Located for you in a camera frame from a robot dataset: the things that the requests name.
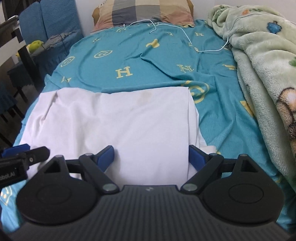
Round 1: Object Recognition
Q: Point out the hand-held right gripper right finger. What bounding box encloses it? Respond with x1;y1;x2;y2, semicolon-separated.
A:
180;145;259;194

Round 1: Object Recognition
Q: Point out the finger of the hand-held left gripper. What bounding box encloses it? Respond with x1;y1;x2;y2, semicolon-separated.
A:
2;144;31;157
23;146;51;166

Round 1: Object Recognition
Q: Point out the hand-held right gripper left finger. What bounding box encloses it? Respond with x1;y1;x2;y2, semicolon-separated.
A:
43;146;119;194

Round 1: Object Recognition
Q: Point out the white shirt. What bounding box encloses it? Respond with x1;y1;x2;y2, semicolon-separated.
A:
20;87;217;185

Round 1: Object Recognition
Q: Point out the teal patterned bed sheet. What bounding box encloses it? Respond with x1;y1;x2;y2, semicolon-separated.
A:
0;19;296;233

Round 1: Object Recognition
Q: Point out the green round toy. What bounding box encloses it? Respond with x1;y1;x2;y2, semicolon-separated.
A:
15;40;45;58

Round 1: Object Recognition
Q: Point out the green fleece blanket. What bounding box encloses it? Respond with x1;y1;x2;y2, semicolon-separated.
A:
206;5;296;205

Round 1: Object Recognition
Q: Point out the grey cloth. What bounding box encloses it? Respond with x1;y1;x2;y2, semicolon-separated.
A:
43;31;78;51

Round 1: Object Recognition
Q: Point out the blue covered chair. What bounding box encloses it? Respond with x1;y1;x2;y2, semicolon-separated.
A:
32;0;84;78
19;2;48;48

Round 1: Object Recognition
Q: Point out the brown pillow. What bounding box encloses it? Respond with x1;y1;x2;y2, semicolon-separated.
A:
92;0;195;26

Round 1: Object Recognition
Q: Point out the plaid pillow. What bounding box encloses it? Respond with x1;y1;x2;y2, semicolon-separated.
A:
94;0;195;30

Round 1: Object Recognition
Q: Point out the white cable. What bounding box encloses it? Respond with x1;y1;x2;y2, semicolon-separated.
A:
116;19;273;53

